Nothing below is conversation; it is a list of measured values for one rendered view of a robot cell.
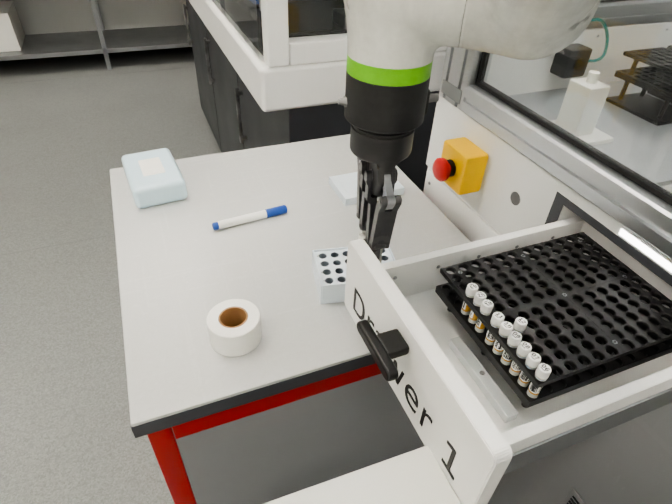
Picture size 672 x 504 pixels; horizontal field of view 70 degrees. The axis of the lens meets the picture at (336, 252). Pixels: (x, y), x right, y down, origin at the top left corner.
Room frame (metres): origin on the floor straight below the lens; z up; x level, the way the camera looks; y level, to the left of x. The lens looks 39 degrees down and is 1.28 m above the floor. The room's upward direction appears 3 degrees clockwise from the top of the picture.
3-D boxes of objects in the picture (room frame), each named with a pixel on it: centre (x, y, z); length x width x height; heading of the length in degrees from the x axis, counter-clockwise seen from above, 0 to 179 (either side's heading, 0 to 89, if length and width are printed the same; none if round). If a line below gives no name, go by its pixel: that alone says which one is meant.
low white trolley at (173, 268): (0.70, 0.09, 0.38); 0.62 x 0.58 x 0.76; 24
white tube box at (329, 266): (0.56, -0.03, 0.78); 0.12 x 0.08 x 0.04; 103
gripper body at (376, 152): (0.53, -0.05, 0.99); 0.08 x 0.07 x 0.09; 13
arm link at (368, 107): (0.54, -0.05, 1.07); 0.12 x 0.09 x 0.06; 103
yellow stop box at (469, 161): (0.74, -0.21, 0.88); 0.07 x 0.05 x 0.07; 24
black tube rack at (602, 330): (0.40, -0.26, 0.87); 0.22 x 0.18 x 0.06; 114
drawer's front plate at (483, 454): (0.32, -0.08, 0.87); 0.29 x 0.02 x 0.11; 24
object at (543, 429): (0.41, -0.27, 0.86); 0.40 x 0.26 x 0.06; 114
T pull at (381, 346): (0.31, -0.06, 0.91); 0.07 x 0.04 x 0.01; 24
